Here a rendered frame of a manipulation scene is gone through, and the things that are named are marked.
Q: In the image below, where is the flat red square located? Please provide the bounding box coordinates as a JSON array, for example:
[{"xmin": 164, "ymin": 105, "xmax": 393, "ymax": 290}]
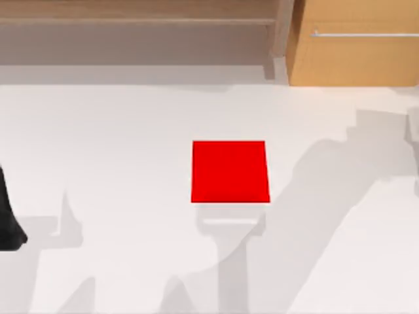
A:
[{"xmin": 191, "ymin": 140, "xmax": 271, "ymax": 203}]

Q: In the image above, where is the open wooden shelf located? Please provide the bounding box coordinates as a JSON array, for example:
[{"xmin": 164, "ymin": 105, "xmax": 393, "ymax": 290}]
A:
[{"xmin": 0, "ymin": 0, "xmax": 295, "ymax": 80}]

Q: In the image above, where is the wooden cupboard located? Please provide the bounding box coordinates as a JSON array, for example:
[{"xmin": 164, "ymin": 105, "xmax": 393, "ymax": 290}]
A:
[{"xmin": 286, "ymin": 0, "xmax": 419, "ymax": 87}]

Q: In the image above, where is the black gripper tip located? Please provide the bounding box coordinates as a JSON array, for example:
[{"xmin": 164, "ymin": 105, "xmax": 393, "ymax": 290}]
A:
[{"xmin": 0, "ymin": 166, "xmax": 28, "ymax": 252}]

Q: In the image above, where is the long metal handle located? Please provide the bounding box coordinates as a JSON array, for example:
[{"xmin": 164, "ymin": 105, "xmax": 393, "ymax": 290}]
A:
[{"xmin": 310, "ymin": 29, "xmax": 419, "ymax": 38}]

